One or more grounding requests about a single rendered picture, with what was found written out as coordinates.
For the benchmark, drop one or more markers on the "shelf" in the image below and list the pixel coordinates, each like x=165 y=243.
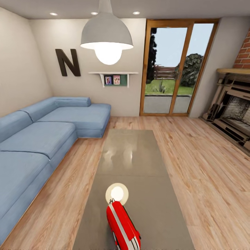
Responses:
x=124 y=77

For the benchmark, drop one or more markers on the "radio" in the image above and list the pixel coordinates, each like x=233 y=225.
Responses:
x=125 y=234

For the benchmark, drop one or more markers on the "door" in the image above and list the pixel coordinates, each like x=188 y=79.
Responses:
x=175 y=53

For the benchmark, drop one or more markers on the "decorative sign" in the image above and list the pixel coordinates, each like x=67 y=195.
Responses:
x=62 y=58

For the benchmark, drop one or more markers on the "wood fireplace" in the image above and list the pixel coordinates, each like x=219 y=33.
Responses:
x=229 y=113

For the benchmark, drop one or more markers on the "room light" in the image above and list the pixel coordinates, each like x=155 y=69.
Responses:
x=105 y=27

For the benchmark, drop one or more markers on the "coffee table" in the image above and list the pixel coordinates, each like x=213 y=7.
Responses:
x=131 y=170

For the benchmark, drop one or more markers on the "sofa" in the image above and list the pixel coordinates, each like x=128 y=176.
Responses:
x=33 y=142

